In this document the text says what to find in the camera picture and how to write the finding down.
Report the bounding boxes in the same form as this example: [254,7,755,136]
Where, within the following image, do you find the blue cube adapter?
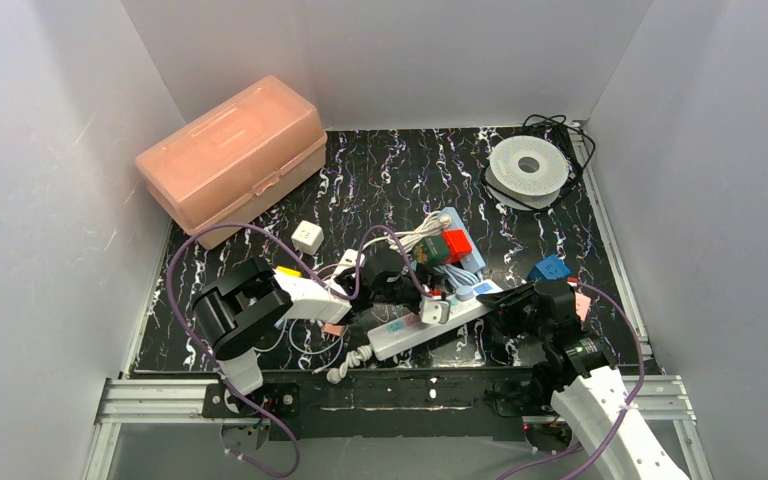
[527,254,572,282]

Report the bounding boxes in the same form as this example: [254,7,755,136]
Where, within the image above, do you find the large white power strip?
[367,280,502,361]

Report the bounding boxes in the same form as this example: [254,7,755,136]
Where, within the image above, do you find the pink charger plug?
[322,323,346,337]
[575,292,592,322]

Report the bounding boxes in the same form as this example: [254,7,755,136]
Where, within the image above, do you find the mint green thin cable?
[251,317,349,376]

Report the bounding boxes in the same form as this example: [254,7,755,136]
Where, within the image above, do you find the white cube adapter orange logo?
[291,220,324,256]

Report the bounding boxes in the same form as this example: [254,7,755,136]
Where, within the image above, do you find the small white USB power strip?
[332,249,365,279]

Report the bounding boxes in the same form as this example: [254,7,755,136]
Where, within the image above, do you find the yellow cube socket adapter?
[274,266,303,278]

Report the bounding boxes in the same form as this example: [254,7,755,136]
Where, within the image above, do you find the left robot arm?
[192,249,424,394]

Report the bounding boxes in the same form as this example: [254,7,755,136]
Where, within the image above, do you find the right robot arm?
[477,279,687,479]

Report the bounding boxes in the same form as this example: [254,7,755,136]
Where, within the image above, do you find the red cube plug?
[441,229,473,264]

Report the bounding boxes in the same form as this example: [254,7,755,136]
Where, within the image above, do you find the dark green cube adapter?
[412,235,451,267]

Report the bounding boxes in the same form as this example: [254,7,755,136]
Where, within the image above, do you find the light blue power strip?
[439,207,487,288]

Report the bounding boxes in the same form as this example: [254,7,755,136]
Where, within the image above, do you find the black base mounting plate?
[201,367,597,442]

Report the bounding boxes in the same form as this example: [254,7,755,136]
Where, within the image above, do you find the white LED strip reel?
[484,135,570,211]

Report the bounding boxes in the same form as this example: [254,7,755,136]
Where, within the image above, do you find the pink translucent storage box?
[135,76,327,250]

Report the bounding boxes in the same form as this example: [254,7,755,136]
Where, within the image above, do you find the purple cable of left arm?
[165,223,438,480]

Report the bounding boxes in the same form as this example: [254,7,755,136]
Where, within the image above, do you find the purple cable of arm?
[165,223,438,480]
[496,278,647,480]

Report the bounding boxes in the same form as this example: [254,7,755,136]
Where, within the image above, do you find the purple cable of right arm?
[496,278,647,480]

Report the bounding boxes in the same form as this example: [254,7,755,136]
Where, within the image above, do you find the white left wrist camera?
[418,296,451,325]

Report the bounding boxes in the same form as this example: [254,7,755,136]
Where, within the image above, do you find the white bundled power cord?
[357,211,455,256]

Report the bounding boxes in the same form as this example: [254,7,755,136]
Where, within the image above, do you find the white cord of large strip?
[325,347,375,387]

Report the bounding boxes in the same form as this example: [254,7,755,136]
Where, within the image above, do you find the black cable behind reel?
[521,113,597,200]

